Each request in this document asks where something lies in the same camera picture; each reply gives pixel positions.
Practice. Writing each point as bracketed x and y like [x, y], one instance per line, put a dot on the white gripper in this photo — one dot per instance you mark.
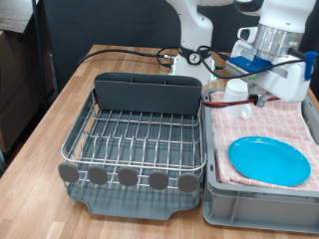
[289, 83]

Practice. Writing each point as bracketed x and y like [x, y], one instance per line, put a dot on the blue plastic plate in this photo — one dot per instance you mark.
[269, 161]

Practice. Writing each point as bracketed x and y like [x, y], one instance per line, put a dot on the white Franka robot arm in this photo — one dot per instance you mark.
[196, 30]

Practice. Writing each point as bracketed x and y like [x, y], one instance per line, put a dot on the pink checkered towel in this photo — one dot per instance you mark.
[265, 122]

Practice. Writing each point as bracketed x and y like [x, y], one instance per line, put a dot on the white plastic mug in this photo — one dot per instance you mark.
[234, 91]

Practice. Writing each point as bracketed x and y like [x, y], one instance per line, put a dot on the grey plastic crate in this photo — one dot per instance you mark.
[259, 209]

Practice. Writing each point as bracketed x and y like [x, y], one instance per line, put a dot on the dark grey cutlery holder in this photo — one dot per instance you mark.
[146, 96]

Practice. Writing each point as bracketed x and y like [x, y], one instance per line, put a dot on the grey drain tray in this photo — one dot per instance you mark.
[133, 205]

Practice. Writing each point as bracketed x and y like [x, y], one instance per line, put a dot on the dark blue backdrop curtain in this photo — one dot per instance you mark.
[76, 23]

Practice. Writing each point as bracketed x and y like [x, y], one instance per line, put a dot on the brown cardboard box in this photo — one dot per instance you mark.
[16, 83]

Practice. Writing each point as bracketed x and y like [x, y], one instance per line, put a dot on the grey shelf board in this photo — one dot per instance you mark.
[16, 13]

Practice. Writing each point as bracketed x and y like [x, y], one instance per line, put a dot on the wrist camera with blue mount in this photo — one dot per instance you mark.
[246, 63]

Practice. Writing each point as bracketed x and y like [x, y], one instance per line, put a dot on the black metal frame pole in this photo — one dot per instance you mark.
[39, 49]

